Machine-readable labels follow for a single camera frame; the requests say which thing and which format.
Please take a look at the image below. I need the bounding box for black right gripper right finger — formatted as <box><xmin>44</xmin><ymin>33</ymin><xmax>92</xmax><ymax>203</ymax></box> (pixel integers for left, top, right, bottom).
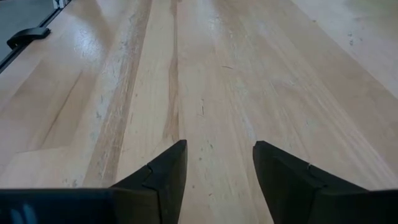
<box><xmin>252</xmin><ymin>140</ymin><xmax>398</xmax><ymax>224</ymax></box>

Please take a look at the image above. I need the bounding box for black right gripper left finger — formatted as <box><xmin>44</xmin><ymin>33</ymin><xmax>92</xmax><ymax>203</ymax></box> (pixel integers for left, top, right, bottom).
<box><xmin>0</xmin><ymin>139</ymin><xmax>188</xmax><ymax>224</ymax></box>

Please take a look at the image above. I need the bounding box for black table clamp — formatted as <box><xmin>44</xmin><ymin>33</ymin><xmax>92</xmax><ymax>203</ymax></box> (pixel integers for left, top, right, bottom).
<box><xmin>6</xmin><ymin>27</ymin><xmax>52</xmax><ymax>50</ymax></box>

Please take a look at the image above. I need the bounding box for black aluminium table frame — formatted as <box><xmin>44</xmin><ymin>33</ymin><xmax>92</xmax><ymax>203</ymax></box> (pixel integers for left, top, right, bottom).
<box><xmin>0</xmin><ymin>0</ymin><xmax>74</xmax><ymax>74</ymax></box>

